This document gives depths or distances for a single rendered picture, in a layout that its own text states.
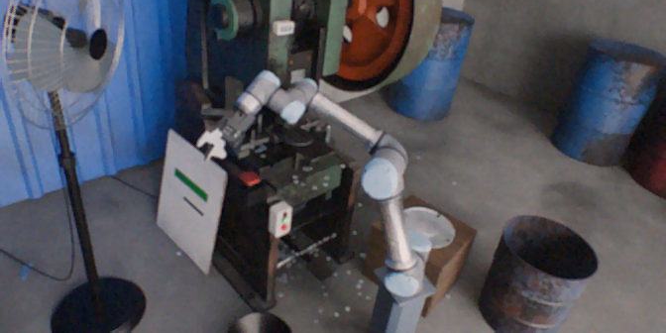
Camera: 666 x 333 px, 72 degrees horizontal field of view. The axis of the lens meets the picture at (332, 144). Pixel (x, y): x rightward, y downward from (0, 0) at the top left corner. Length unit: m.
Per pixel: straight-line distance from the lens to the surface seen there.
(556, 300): 2.34
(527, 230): 2.58
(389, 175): 1.45
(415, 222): 2.40
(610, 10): 4.73
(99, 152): 3.15
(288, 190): 2.04
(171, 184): 2.60
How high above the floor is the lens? 1.85
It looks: 31 degrees down
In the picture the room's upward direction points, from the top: 8 degrees clockwise
